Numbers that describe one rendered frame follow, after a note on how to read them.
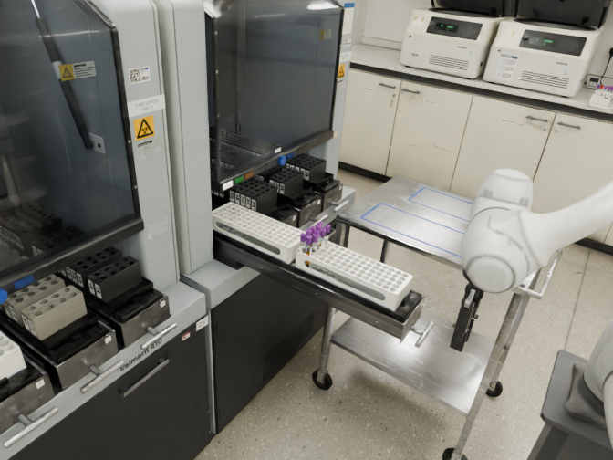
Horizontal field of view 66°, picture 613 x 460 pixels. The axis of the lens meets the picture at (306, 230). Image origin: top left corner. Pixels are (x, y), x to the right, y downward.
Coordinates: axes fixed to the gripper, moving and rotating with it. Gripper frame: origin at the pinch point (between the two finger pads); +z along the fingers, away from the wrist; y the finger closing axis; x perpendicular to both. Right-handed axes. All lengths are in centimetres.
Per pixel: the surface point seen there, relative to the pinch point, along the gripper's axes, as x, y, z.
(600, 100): 6, -225, -13
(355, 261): -30.3, -1.0, -6.9
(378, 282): -21.7, 3.1, -6.7
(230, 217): -70, 3, -7
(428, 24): -106, -234, -40
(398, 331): -13.1, 6.8, 1.9
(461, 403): 3, -29, 52
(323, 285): -35.3, 5.7, -0.9
